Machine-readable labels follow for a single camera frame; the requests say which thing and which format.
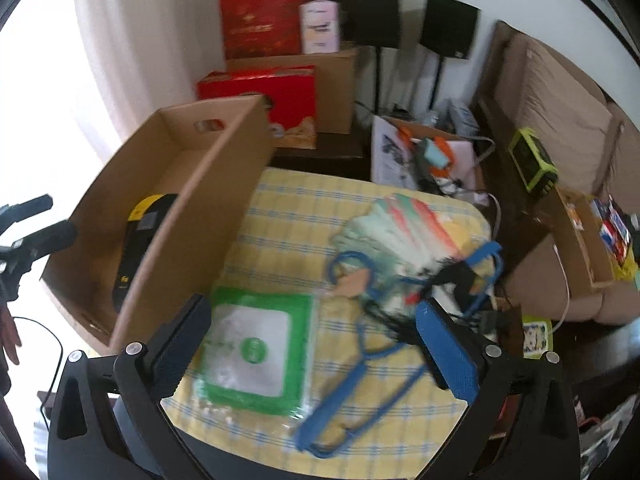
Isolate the small blue clothes hanger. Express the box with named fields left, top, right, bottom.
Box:
left=325, top=251, right=431, bottom=361

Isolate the yellow plaid tablecloth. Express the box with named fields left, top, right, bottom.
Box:
left=160, top=167, right=501, bottom=461

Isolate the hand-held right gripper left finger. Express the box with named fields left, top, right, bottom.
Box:
left=47, top=294, right=213, bottom=480

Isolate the large blue clothes hanger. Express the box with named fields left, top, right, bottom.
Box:
left=295, top=241, right=505, bottom=458

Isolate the green white patterned case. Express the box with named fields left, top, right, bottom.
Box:
left=521, top=316, right=554, bottom=357

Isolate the printed paper fan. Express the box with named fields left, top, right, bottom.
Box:
left=327, top=195, right=481, bottom=311

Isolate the black cable bundle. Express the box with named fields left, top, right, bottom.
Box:
left=360, top=260, right=521, bottom=342

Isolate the black yellow device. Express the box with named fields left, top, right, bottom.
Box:
left=112, top=193, right=181, bottom=313

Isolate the closed brown cardboard box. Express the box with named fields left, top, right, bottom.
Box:
left=226, top=47, right=358, bottom=135

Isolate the white printed cardboard box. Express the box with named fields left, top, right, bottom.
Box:
left=371, top=115, right=481, bottom=192

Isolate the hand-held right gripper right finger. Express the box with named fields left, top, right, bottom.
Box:
left=416, top=297, right=583, bottom=480

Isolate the tall red gift box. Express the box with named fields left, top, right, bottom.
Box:
left=218, top=0, right=321, bottom=60

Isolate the cardboard box of packets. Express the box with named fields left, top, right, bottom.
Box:
left=555, top=187, right=640, bottom=291

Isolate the flat red gift box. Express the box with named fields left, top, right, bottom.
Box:
left=196, top=65, right=318, bottom=150

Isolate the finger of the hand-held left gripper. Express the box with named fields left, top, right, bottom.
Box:
left=0, top=221, right=79, bottom=281
left=0, top=195, right=54, bottom=227

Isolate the beige sofa cushion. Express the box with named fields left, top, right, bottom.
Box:
left=515, top=35, right=617, bottom=197

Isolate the pink white box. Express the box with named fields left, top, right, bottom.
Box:
left=300, top=0, right=343, bottom=54

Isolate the green white plastic bag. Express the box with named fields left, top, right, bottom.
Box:
left=192, top=285, right=321, bottom=418

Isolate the brown cardboard box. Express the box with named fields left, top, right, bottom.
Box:
left=226, top=47, right=358, bottom=135
left=40, top=94, right=278, bottom=361

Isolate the white cable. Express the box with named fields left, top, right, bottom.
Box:
left=547, top=244, right=572, bottom=332

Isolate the brown sofa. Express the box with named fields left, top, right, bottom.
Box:
left=475, top=20, right=640, bottom=326

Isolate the person's left hand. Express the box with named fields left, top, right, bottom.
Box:
left=0, top=304, right=23, bottom=367

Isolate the green black radio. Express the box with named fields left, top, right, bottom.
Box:
left=508, top=127, right=559, bottom=192

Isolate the orange teal gadget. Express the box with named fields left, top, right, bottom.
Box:
left=400, top=127, right=457, bottom=177

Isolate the white curtain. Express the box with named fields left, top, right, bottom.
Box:
left=70, top=0, right=226, bottom=161

